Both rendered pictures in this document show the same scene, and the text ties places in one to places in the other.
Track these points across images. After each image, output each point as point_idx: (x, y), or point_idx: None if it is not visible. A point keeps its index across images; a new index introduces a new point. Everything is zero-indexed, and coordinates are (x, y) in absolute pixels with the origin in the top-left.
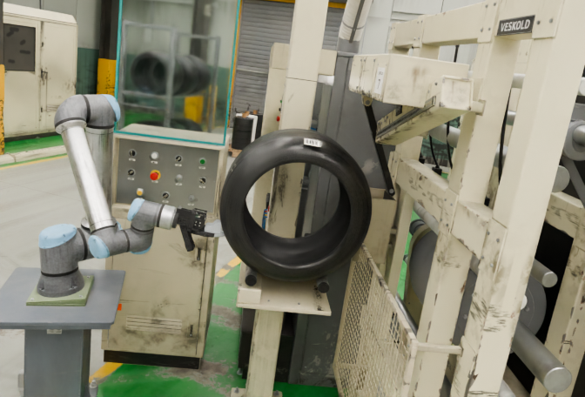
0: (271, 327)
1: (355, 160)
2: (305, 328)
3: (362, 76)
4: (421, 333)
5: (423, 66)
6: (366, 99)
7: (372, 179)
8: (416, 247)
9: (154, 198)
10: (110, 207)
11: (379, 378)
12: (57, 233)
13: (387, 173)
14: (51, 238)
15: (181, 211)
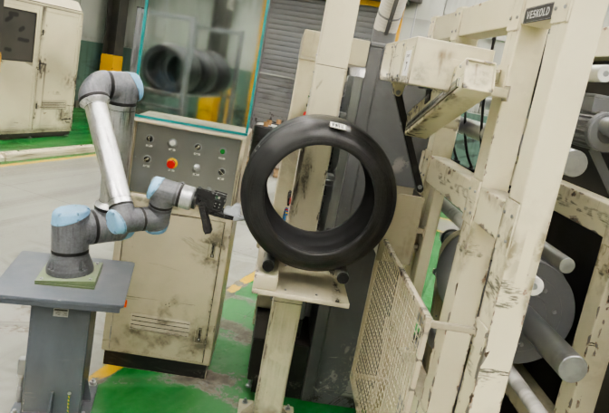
0: (285, 329)
1: None
2: (322, 339)
3: (392, 62)
4: None
5: (449, 50)
6: (397, 89)
7: (401, 179)
8: (444, 251)
9: None
10: None
11: (394, 367)
12: (71, 212)
13: (416, 168)
14: (65, 216)
15: (201, 192)
